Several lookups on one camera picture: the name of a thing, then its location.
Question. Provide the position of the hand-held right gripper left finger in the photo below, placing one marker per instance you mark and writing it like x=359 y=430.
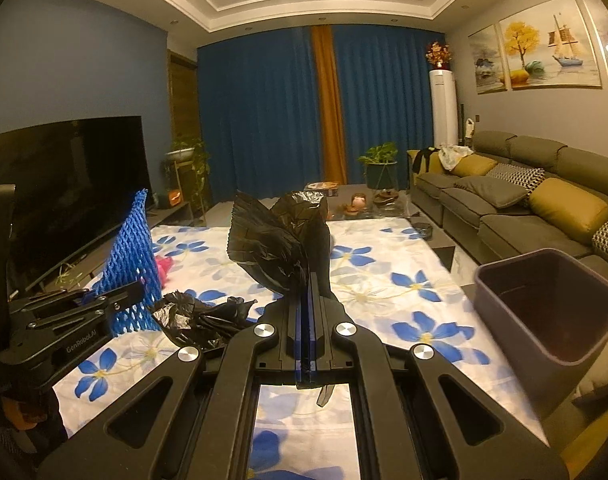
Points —
x=298 y=332

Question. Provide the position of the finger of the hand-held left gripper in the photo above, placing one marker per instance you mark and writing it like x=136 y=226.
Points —
x=109 y=300

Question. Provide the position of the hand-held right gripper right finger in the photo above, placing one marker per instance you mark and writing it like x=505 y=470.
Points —
x=311 y=332

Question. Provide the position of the blue foam net sleeve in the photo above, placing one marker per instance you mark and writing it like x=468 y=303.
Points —
x=131 y=260

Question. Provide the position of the dark pleated plastic bag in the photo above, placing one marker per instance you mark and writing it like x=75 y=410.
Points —
x=279 y=240

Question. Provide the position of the grey purple trash bin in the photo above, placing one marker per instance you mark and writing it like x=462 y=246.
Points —
x=549 y=310

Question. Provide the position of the small pink plastic bag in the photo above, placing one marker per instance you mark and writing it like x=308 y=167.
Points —
x=163 y=267

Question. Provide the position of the black flat television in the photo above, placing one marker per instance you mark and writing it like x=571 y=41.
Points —
x=69 y=195

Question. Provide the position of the crumpled black plastic bag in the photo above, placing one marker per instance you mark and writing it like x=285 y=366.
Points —
x=204 y=317

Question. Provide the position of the white blue-flower tablecloth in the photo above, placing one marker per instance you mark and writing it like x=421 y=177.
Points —
x=384 y=270

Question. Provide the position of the small orange box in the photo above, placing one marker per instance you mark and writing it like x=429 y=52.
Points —
x=175 y=199

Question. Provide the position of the glass coffee table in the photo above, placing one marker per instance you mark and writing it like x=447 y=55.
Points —
x=379 y=212

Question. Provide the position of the flat printed box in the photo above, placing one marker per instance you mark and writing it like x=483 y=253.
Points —
x=322 y=186

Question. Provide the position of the brown bowl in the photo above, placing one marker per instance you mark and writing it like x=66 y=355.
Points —
x=386 y=197

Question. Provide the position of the trailing plant in white bowl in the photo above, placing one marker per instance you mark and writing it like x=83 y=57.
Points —
x=189 y=152

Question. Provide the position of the green plant in dark pot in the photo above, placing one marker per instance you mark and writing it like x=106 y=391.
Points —
x=380 y=157

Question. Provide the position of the brown wooden panel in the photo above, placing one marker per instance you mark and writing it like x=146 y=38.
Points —
x=183 y=120

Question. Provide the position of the black garment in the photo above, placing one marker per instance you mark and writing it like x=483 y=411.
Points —
x=420 y=161

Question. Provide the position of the orange curtain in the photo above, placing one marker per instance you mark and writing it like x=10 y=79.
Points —
x=330 y=110

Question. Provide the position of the blue curtain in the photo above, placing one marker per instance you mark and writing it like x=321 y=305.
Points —
x=259 y=110
x=384 y=100

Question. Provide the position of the white clothes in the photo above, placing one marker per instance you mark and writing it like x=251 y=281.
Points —
x=454 y=156

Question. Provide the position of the grey cushion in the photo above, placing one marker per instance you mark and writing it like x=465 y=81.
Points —
x=491 y=192

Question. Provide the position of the grey sofa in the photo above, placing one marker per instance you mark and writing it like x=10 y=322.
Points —
x=514 y=225

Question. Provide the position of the small yellow cushion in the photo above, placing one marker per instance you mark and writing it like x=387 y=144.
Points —
x=474 y=165

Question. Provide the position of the white tower air conditioner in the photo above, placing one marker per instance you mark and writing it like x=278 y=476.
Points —
x=443 y=110

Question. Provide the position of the large yellow cushion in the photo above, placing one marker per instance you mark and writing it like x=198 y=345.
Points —
x=569 y=210

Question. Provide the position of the red and gold flower ornament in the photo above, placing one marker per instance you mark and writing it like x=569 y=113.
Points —
x=438 y=54

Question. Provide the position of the grey landscape painting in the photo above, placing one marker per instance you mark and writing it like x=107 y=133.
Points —
x=489 y=60

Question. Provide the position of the yellow tree sailboat painting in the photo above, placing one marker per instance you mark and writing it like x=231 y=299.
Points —
x=549 y=42

